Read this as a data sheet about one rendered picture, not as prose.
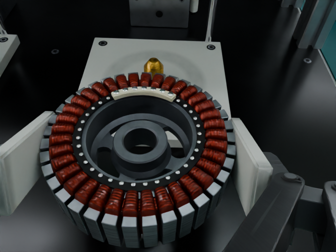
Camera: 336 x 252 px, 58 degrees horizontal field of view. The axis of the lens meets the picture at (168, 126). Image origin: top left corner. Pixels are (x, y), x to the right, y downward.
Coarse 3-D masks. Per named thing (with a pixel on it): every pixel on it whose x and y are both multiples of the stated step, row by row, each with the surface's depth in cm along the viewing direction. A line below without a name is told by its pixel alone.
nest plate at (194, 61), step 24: (96, 48) 35; (120, 48) 35; (144, 48) 35; (168, 48) 35; (192, 48) 35; (216, 48) 35; (96, 72) 32; (120, 72) 32; (168, 72) 32; (192, 72) 32; (216, 72) 32; (216, 96) 30
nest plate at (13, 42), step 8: (0, 40) 35; (8, 40) 35; (16, 40) 36; (0, 48) 34; (8, 48) 34; (16, 48) 36; (0, 56) 33; (8, 56) 34; (0, 64) 33; (0, 72) 33
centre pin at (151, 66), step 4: (148, 60) 29; (152, 60) 29; (156, 60) 29; (144, 64) 30; (148, 64) 29; (152, 64) 29; (156, 64) 29; (160, 64) 29; (144, 68) 30; (148, 68) 29; (152, 68) 29; (156, 68) 29; (160, 68) 29; (152, 72) 29; (156, 72) 29; (160, 72) 30; (152, 76) 30
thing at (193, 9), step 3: (192, 0) 38; (195, 0) 38; (189, 3) 39; (192, 3) 38; (195, 3) 38; (189, 6) 39; (192, 6) 39; (195, 6) 39; (189, 9) 39; (192, 9) 39; (195, 9) 39; (192, 12) 39; (195, 12) 40
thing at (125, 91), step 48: (96, 96) 19; (144, 96) 20; (192, 96) 19; (48, 144) 17; (96, 144) 19; (144, 144) 20; (192, 144) 17; (96, 192) 15; (144, 192) 15; (192, 192) 15; (144, 240) 15
